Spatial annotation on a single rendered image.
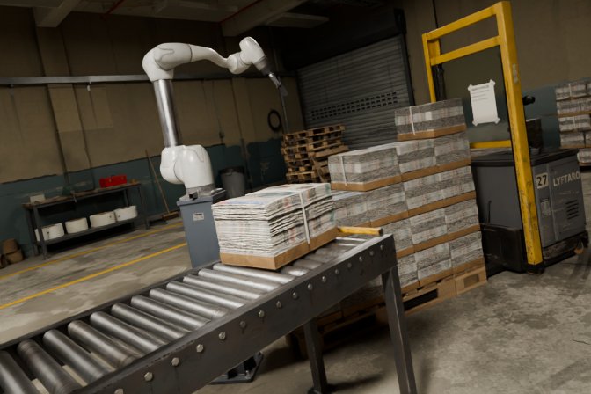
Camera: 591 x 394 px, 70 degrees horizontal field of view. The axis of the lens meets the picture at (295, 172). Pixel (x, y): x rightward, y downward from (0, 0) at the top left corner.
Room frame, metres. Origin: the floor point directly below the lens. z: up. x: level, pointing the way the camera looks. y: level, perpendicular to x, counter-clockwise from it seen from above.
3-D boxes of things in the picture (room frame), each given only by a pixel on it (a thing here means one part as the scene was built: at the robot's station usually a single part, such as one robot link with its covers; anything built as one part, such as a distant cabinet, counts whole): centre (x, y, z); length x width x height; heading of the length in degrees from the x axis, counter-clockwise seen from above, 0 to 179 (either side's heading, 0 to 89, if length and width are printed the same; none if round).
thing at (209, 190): (2.23, 0.52, 1.03); 0.22 x 0.18 x 0.06; 168
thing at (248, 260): (1.51, 0.18, 0.83); 0.29 x 0.16 x 0.04; 49
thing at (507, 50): (2.80, -1.51, 0.97); 0.09 x 0.09 x 1.75; 24
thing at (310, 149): (9.45, -0.52, 0.65); 1.33 x 0.94 x 1.30; 138
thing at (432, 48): (3.41, -1.24, 0.97); 0.09 x 0.09 x 1.75; 24
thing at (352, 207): (2.64, -0.31, 0.42); 1.17 x 0.39 x 0.83; 114
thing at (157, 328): (1.16, 0.49, 0.77); 0.47 x 0.05 x 0.05; 44
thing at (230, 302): (1.30, 0.35, 0.77); 0.47 x 0.05 x 0.05; 44
